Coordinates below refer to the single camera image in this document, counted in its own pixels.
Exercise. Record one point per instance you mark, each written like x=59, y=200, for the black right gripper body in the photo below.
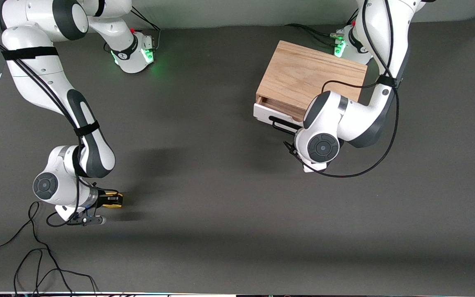
x=103, y=199

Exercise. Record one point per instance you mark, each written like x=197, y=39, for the yellow cube block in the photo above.
x=114, y=202

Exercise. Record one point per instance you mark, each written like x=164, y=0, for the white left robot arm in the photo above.
x=357, y=119

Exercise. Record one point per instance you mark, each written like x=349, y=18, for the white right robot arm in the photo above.
x=35, y=74

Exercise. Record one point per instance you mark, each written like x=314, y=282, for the wooden drawer cabinet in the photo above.
x=303, y=70

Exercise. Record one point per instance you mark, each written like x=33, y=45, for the dark grey table mat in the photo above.
x=221, y=206

